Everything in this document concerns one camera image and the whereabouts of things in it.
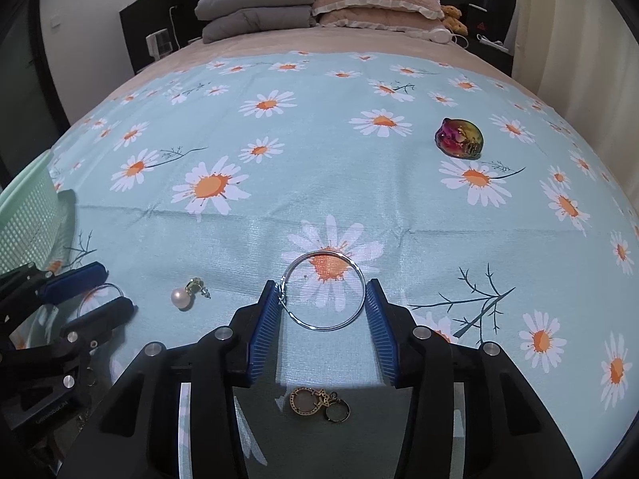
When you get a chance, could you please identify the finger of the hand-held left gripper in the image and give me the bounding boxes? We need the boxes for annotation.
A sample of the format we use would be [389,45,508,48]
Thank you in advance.
[61,296,137,351]
[0,261,109,321]

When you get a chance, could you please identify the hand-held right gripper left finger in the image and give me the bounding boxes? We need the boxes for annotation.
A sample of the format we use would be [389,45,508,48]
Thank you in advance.
[57,280,288,479]

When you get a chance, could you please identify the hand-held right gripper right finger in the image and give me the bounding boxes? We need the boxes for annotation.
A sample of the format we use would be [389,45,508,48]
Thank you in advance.
[363,278,583,479]

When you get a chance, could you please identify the small silver hoop ring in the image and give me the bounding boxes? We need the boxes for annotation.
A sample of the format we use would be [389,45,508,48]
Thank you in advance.
[76,282,127,321]

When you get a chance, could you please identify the large silver hoop bracelet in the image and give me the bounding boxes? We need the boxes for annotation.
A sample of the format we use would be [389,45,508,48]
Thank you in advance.
[280,252,367,331]

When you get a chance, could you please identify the pearl stud earring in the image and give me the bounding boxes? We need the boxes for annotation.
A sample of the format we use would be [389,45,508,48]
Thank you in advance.
[171,278,213,312]

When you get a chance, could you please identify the green plastic mesh basket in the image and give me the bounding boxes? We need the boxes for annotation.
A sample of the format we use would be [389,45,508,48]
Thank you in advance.
[0,151,77,274]

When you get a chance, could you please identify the gold filigree earring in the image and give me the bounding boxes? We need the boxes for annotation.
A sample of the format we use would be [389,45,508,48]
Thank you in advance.
[289,386,351,423]

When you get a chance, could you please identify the daisy print blue cloth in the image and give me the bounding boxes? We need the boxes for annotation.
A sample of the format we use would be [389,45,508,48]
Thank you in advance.
[0,50,639,479]

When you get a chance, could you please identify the iridescent rainbow glass ornament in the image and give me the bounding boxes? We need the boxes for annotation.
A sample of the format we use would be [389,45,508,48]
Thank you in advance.
[434,117,484,159]

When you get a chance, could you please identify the small white appliance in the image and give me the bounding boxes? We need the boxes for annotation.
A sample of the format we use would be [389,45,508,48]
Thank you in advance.
[145,30,174,57]

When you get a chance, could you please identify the black headboard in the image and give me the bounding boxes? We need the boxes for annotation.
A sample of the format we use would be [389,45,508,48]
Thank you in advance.
[119,0,518,77]

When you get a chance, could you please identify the beige bed cover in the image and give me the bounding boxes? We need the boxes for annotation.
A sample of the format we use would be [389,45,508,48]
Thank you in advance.
[114,26,516,107]

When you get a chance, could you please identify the white headphones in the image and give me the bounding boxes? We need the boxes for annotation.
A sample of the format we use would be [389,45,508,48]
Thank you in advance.
[399,26,470,49]

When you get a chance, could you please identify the white power strip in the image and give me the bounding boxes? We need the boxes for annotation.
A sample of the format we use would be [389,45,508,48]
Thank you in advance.
[476,34,511,53]

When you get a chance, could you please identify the brown teddy bear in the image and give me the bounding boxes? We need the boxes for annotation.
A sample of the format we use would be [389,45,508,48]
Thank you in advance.
[439,5,469,37]

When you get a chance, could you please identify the black box with red mark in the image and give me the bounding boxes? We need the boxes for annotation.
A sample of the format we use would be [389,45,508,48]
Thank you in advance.
[466,4,492,36]

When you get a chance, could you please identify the cream curtain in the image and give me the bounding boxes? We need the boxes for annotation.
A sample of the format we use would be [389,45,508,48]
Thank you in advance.
[513,0,639,195]

